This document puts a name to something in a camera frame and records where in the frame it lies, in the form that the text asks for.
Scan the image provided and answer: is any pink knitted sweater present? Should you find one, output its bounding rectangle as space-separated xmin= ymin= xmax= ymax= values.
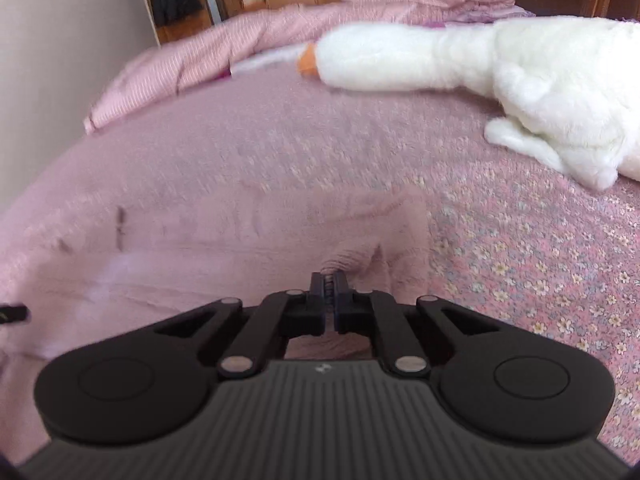
xmin=1 ymin=188 xmax=432 ymax=360

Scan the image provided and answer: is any pink floral bed sheet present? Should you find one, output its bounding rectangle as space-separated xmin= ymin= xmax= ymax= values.
xmin=1 ymin=67 xmax=639 ymax=463

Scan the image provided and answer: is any white and magenta cloth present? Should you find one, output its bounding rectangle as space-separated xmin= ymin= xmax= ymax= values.
xmin=229 ymin=42 xmax=310 ymax=77

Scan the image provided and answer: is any white plush goose toy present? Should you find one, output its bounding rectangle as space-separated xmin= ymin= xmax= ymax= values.
xmin=297 ymin=16 xmax=639 ymax=192

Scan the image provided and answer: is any pink checked duvet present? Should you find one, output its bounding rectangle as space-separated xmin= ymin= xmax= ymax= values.
xmin=84 ymin=0 xmax=529 ymax=134

